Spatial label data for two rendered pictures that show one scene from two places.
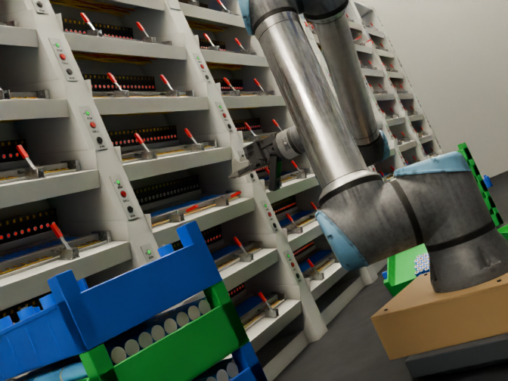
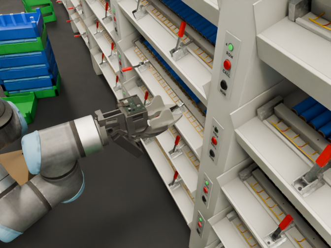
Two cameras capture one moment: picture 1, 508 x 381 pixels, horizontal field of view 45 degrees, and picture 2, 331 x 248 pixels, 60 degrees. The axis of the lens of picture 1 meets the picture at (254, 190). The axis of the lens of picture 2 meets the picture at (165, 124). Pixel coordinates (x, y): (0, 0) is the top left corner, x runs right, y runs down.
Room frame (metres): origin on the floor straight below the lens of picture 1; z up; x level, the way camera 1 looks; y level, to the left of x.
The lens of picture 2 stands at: (2.34, -0.42, 1.12)
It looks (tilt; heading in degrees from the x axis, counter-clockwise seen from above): 44 degrees down; 127
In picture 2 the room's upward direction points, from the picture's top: straight up
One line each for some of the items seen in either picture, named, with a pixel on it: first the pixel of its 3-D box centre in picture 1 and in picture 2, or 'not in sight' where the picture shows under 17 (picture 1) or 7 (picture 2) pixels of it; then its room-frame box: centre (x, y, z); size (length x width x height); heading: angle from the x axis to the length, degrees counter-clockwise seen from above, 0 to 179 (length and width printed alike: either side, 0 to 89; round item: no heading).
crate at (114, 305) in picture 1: (82, 308); (11, 24); (0.77, 0.26, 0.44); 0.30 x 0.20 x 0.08; 49
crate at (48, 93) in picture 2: not in sight; (34, 84); (0.77, 0.26, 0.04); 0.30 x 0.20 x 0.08; 49
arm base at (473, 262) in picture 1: (467, 253); not in sight; (1.32, -0.36, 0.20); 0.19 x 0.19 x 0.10
